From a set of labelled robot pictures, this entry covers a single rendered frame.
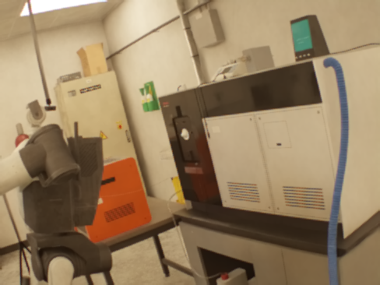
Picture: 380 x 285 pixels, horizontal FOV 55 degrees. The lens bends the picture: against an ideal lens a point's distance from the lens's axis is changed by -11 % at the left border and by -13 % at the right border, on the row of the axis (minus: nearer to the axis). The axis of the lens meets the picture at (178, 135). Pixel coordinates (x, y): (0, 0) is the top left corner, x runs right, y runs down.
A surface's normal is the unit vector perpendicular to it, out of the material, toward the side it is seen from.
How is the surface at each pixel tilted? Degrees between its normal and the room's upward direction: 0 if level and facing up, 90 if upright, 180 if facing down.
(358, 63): 90
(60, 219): 98
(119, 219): 90
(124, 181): 90
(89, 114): 90
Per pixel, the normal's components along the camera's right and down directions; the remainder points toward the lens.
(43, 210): 0.45, 0.12
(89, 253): 0.60, -0.07
